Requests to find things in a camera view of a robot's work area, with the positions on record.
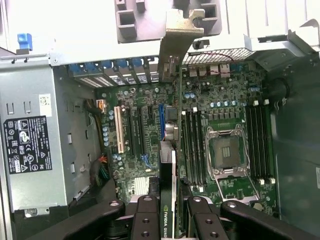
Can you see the green Dell motherboard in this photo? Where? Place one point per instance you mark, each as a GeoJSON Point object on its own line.
{"type": "Point", "coordinates": [152, 140]}

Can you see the blue expansion slot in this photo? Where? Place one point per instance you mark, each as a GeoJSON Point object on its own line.
{"type": "Point", "coordinates": [161, 120]}

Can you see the black and silver PC case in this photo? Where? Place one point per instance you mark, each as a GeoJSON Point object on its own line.
{"type": "Point", "coordinates": [75, 120]}

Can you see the CPU socket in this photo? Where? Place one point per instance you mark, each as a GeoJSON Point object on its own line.
{"type": "Point", "coordinates": [226, 152]}

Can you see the white expansion slot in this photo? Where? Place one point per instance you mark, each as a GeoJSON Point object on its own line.
{"type": "Point", "coordinates": [119, 130]}

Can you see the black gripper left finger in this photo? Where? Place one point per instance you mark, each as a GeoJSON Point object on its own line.
{"type": "Point", "coordinates": [145, 220]}

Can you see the blue case release latch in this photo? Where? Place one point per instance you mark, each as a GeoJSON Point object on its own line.
{"type": "Point", "coordinates": [25, 41]}

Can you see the RAM slot with white clips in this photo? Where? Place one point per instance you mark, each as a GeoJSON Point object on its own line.
{"type": "Point", "coordinates": [268, 142]}
{"type": "Point", "coordinates": [258, 142]}
{"type": "Point", "coordinates": [197, 150]}
{"type": "Point", "coordinates": [186, 150]}

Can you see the grey plastic parts rack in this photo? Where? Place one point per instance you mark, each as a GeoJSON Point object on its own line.
{"type": "Point", "coordinates": [150, 27]}

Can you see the silver finned heatsink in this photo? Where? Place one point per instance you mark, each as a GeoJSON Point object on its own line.
{"type": "Point", "coordinates": [141, 186]}

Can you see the blue card retention latch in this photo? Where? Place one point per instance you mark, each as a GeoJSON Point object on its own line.
{"type": "Point", "coordinates": [109, 65]}
{"type": "Point", "coordinates": [77, 68]}
{"type": "Point", "coordinates": [94, 67]}
{"type": "Point", "coordinates": [138, 63]}
{"type": "Point", "coordinates": [123, 64]}

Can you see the short black expansion slot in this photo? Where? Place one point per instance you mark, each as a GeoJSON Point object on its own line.
{"type": "Point", "coordinates": [150, 112]}

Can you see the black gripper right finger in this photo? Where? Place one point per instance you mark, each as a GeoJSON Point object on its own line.
{"type": "Point", "coordinates": [200, 222]}

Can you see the grey power supply unit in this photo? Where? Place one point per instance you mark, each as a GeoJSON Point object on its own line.
{"type": "Point", "coordinates": [30, 87]}

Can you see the metal socket cover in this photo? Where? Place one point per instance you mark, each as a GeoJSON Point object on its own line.
{"type": "Point", "coordinates": [242, 199]}

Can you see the RAM slot with black clips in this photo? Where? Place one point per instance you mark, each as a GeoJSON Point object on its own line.
{"type": "Point", "coordinates": [263, 142]}
{"type": "Point", "coordinates": [252, 142]}
{"type": "Point", "coordinates": [202, 150]}
{"type": "Point", "coordinates": [192, 150]}

